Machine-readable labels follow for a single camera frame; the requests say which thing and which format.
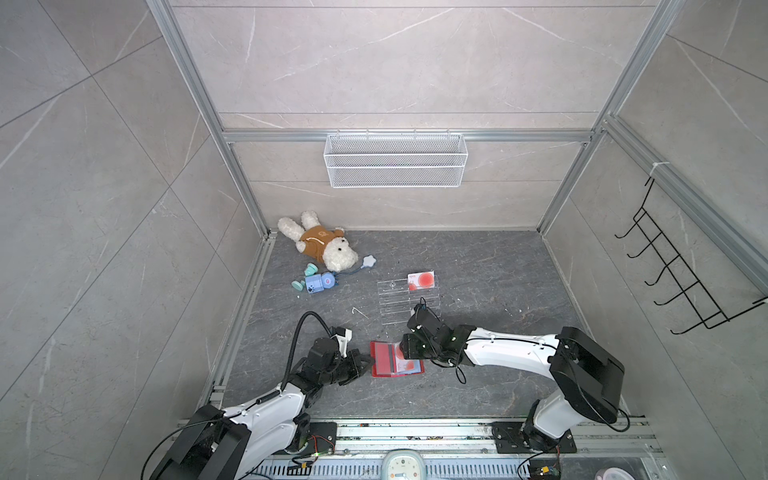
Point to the red leather card holder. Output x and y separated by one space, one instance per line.
382 354

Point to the white teddy bear brown shirt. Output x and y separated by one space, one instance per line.
327 246

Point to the teal toy piece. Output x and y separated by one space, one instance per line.
310 271

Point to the vertical aluminium corner post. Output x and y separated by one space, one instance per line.
663 17

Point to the horizontal aluminium wall rail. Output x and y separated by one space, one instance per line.
469 134

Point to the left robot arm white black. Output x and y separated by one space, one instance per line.
229 443

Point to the white card red circle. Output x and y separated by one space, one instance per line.
421 281

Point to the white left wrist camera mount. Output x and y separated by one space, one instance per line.
342 336

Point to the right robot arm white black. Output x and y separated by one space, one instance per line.
589 379

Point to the black wire hook rack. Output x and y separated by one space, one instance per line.
708 312

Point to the white wire mesh basket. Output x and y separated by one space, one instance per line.
395 162

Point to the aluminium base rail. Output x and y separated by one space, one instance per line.
459 449

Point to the left aluminium corner post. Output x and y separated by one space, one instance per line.
171 32

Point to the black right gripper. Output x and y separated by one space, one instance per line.
408 342

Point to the right wall aluminium rail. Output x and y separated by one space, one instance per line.
744 253

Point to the white round device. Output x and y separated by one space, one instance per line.
403 464

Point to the blue toy camera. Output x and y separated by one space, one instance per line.
320 282

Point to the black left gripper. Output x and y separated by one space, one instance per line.
355 359

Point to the clear acrylic tiered card stand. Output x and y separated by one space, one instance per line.
397 304

